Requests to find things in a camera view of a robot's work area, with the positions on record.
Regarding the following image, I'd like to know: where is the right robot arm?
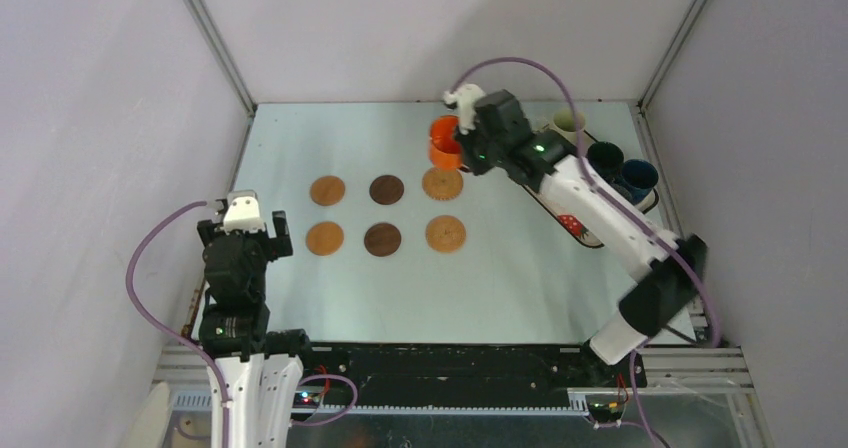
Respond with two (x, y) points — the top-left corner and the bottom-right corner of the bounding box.
(443, 84), (707, 386)

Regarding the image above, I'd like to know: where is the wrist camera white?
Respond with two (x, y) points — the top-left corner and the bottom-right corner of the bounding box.
(222, 190), (267, 234)
(442, 83), (486, 135)

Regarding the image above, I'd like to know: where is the dark wood coaster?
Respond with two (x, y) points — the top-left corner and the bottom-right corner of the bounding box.
(363, 222), (402, 257)
(369, 174), (405, 206)

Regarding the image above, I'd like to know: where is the light green mug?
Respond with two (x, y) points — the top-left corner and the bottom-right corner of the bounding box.
(550, 108), (585, 140)

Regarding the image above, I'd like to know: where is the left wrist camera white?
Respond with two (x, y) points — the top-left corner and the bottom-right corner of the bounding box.
(222, 190), (267, 234)

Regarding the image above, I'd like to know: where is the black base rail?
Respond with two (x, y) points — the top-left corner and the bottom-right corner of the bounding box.
(294, 342), (647, 409)

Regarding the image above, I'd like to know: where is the orange mug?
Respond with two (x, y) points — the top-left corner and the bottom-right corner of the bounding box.
(428, 115), (462, 170)

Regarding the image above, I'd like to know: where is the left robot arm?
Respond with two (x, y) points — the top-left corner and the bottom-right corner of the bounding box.
(198, 211), (316, 447)

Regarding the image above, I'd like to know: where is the patterned light wood coaster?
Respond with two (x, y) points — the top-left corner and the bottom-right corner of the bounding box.
(425, 215), (467, 254)

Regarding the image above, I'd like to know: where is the dark green mug back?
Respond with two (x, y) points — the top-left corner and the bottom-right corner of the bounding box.
(586, 142), (625, 182)

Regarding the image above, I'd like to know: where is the scalloped light wood coaster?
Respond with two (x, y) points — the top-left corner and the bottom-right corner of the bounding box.
(421, 168), (464, 201)

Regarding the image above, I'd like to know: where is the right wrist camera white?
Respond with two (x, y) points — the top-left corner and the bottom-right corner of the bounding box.
(442, 83), (486, 135)

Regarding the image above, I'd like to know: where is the blue mug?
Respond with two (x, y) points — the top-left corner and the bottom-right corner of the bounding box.
(619, 159), (659, 204)

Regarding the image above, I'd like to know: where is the aluminium frame rail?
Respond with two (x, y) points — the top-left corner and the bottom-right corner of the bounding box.
(153, 346), (757, 420)

